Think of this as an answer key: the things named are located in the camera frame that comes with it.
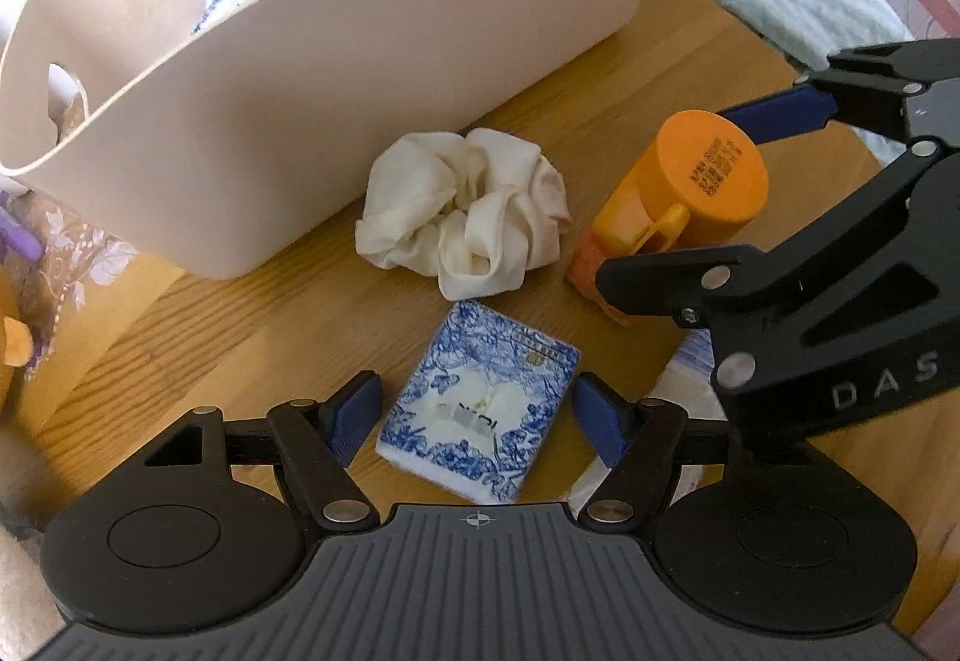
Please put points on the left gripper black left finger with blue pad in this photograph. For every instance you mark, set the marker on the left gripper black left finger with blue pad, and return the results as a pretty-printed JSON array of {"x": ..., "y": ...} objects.
[{"x": 316, "y": 442}]

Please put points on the orange plastic bottle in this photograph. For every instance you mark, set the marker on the orange plastic bottle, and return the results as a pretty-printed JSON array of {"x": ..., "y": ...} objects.
[{"x": 700, "y": 181}]

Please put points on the clear plastic barcode packet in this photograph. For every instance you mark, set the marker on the clear plastic barcode packet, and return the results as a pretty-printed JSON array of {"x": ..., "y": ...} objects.
[{"x": 685, "y": 380}]

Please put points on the brown orange plush toy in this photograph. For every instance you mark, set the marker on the brown orange plush toy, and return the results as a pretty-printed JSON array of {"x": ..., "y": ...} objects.
[{"x": 16, "y": 345}]

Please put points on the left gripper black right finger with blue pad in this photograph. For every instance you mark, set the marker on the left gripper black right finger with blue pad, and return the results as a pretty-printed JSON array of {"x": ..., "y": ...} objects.
[{"x": 637, "y": 441}]

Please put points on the blue white tissue pack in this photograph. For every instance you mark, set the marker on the blue white tissue pack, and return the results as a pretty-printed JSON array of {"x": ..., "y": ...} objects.
[{"x": 478, "y": 407}]

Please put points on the purple floral table mat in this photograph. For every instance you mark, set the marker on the purple floral table mat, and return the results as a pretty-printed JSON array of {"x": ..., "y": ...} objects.
[{"x": 77, "y": 256}]

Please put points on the white scrunchie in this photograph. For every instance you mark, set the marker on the white scrunchie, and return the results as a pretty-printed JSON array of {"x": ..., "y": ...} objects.
[{"x": 476, "y": 212}]

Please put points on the purple plastic toy piece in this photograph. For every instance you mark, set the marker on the purple plastic toy piece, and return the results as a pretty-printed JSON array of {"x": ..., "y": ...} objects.
[{"x": 15, "y": 235}]

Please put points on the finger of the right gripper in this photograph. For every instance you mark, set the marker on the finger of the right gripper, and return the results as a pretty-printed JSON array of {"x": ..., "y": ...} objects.
[
  {"x": 905, "y": 91},
  {"x": 667, "y": 284}
]

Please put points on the beige plastic storage bin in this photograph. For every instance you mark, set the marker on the beige plastic storage bin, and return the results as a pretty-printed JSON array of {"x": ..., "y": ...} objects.
[{"x": 216, "y": 150}]

